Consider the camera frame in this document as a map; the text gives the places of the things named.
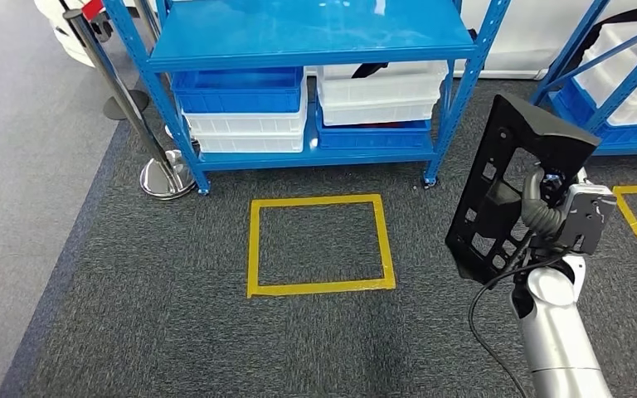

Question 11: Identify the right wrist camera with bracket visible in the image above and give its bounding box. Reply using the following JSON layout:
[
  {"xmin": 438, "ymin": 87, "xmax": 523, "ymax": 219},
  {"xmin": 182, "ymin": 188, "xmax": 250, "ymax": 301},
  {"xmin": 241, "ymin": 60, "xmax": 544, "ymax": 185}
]
[{"xmin": 557, "ymin": 182, "xmax": 618, "ymax": 256}]

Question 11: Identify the blue metal shelf rack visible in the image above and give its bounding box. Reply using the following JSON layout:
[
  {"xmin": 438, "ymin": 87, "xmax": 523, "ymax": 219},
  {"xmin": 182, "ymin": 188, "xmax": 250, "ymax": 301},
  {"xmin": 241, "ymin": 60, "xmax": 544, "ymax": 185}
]
[
  {"xmin": 529, "ymin": 0, "xmax": 637, "ymax": 157},
  {"xmin": 101, "ymin": 0, "xmax": 512, "ymax": 196}
]

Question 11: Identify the chrome stanchion post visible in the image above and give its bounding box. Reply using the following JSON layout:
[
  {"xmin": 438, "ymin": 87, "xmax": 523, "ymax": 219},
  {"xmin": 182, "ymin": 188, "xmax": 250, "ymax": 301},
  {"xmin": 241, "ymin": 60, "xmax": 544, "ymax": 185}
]
[{"xmin": 62, "ymin": 7, "xmax": 197, "ymax": 201}]

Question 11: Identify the black plastic frame part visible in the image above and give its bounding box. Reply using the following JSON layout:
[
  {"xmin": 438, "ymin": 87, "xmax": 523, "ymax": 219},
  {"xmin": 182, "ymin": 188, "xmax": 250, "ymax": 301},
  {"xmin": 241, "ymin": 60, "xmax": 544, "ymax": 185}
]
[{"xmin": 445, "ymin": 92, "xmax": 602, "ymax": 285}]

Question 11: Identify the black-headed stanchion post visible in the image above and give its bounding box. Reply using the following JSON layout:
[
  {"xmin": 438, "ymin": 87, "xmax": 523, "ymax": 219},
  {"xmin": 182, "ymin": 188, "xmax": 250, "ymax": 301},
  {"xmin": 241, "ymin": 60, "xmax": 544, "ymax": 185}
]
[{"xmin": 131, "ymin": 0, "xmax": 161, "ymax": 42}]

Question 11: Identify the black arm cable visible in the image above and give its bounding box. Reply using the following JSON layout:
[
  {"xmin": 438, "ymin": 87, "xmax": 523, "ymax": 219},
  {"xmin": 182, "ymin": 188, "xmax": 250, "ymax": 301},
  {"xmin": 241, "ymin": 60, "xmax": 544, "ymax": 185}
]
[{"xmin": 468, "ymin": 247, "xmax": 572, "ymax": 398}]

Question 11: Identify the black item in bin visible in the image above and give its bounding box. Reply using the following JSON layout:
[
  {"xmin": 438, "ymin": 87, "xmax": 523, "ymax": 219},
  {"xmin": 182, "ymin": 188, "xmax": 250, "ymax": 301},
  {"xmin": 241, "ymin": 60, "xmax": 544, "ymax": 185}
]
[{"xmin": 350, "ymin": 61, "xmax": 390, "ymax": 80}]

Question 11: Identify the white car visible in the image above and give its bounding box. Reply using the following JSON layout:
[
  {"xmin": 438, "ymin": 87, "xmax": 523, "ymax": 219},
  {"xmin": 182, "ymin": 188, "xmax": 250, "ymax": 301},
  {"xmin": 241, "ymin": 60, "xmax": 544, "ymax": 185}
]
[{"xmin": 32, "ymin": 0, "xmax": 637, "ymax": 80}]

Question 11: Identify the red barrier belt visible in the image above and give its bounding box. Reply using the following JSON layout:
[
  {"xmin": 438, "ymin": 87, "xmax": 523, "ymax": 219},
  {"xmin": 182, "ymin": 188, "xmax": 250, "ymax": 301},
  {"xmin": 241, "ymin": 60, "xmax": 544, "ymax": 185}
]
[{"xmin": 79, "ymin": 0, "xmax": 106, "ymax": 22}]

